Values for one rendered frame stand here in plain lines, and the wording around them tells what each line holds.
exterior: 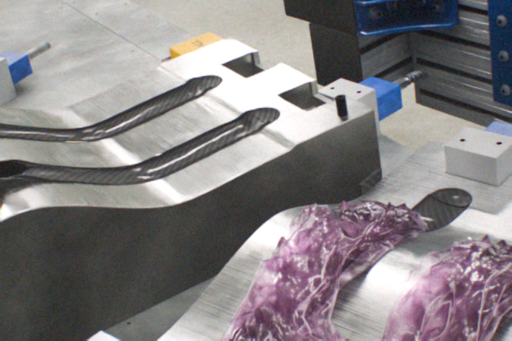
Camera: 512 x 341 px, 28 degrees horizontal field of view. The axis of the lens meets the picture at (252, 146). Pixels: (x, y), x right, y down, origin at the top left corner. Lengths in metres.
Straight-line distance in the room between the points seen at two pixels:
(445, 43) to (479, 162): 0.46
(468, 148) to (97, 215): 0.31
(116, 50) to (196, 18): 2.33
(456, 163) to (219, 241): 0.21
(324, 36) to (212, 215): 0.50
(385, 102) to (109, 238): 0.36
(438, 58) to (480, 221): 0.53
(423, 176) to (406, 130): 1.86
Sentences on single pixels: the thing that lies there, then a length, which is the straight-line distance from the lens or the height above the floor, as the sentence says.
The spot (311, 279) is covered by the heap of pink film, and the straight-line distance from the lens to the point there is 0.70.
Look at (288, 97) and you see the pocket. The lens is 0.99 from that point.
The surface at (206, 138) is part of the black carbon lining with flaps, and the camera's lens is 0.94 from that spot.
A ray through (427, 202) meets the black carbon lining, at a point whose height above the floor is 0.85.
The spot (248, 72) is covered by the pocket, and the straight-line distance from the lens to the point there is 1.09.
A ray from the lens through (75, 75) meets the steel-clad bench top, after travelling 1.36.
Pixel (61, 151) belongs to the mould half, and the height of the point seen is 0.90.
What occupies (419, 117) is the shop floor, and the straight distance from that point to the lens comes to 2.81.
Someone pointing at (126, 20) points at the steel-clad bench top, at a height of 0.80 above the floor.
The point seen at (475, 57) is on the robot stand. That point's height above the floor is 0.77.
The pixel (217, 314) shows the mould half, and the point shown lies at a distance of 0.73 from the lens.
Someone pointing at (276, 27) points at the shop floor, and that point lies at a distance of 3.52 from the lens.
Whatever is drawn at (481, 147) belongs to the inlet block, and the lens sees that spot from 0.87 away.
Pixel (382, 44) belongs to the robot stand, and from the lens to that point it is 1.31.
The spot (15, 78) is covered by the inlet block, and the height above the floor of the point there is 0.82.
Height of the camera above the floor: 1.31
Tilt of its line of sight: 28 degrees down
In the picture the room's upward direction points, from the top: 11 degrees counter-clockwise
